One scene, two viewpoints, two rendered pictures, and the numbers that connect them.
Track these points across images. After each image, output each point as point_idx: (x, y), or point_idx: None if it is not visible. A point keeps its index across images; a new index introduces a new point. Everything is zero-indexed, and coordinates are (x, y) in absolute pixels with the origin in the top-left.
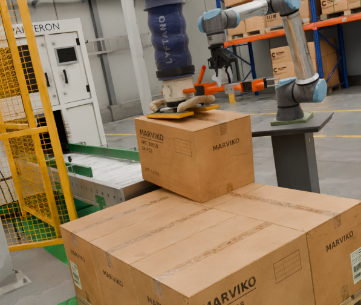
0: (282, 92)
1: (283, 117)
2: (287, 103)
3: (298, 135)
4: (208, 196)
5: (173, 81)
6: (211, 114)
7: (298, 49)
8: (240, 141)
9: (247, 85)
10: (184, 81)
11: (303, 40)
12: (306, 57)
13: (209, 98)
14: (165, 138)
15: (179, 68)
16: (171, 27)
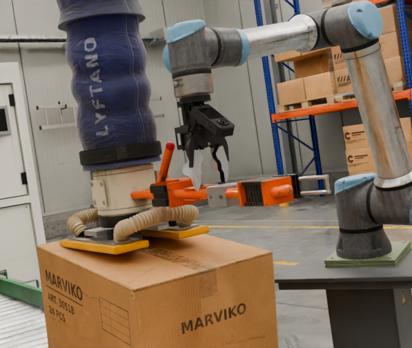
0: (347, 201)
1: (351, 252)
2: (358, 224)
3: (380, 289)
4: None
5: (112, 173)
6: (192, 246)
7: (378, 119)
8: (248, 311)
9: (252, 190)
10: (135, 174)
11: (389, 100)
12: (395, 134)
13: (185, 212)
14: (85, 295)
15: (124, 147)
16: (109, 62)
